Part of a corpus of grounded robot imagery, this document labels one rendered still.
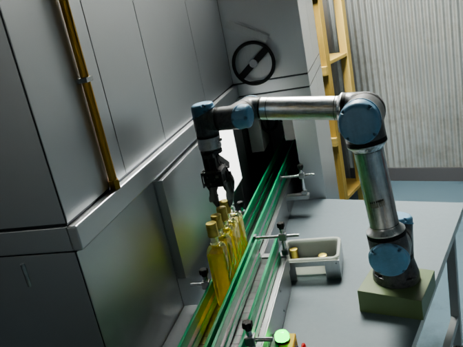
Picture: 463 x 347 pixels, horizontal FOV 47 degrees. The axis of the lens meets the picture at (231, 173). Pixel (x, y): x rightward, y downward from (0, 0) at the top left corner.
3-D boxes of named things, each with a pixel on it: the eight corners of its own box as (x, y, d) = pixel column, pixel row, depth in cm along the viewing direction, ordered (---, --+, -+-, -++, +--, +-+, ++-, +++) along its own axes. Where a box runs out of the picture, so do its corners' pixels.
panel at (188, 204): (238, 180, 255) (224, 111, 245) (243, 180, 254) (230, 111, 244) (177, 278, 173) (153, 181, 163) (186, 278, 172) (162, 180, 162)
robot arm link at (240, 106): (255, 98, 169) (224, 102, 174) (244, 105, 160) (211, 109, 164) (260, 122, 172) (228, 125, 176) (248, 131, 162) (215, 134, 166)
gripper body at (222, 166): (202, 190, 173) (195, 155, 170) (210, 180, 181) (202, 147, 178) (225, 188, 171) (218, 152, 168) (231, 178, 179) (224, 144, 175)
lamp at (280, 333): (276, 335, 160) (274, 327, 159) (291, 335, 159) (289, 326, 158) (273, 345, 156) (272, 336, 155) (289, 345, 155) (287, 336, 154)
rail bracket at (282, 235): (258, 253, 200) (252, 223, 197) (302, 250, 196) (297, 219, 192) (256, 257, 198) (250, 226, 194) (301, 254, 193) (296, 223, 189)
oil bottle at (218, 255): (222, 297, 177) (209, 239, 170) (238, 295, 175) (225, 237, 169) (218, 306, 172) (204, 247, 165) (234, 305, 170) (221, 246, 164)
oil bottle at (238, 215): (237, 261, 198) (226, 208, 192) (251, 261, 197) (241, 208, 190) (233, 269, 193) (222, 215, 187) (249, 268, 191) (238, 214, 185)
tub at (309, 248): (288, 258, 219) (285, 239, 217) (344, 255, 213) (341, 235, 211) (282, 280, 204) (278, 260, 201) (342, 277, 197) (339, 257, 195)
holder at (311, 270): (275, 260, 221) (273, 243, 219) (343, 256, 213) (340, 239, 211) (269, 282, 205) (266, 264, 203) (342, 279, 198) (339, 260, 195)
